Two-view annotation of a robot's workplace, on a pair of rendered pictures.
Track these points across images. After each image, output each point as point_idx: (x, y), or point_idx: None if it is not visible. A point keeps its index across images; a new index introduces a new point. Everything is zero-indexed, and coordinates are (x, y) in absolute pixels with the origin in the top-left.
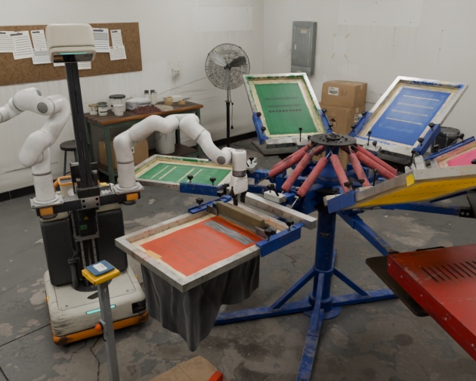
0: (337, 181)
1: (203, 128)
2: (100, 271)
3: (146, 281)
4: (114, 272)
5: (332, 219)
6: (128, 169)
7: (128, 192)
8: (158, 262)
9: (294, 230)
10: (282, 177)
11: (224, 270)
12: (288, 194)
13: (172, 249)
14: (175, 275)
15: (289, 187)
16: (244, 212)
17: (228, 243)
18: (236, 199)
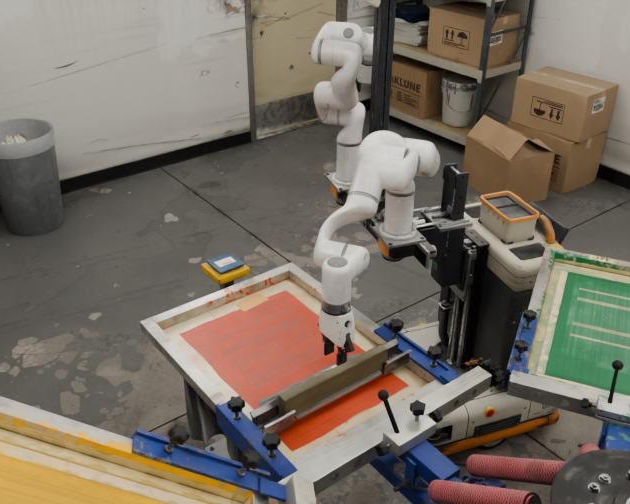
0: None
1: (359, 190)
2: (215, 263)
3: None
4: (216, 276)
5: None
6: (387, 203)
7: (376, 234)
8: (209, 300)
9: (266, 462)
10: None
11: (176, 367)
12: (441, 468)
13: (265, 320)
14: (167, 315)
15: (474, 468)
16: (321, 375)
17: (271, 380)
18: (324, 343)
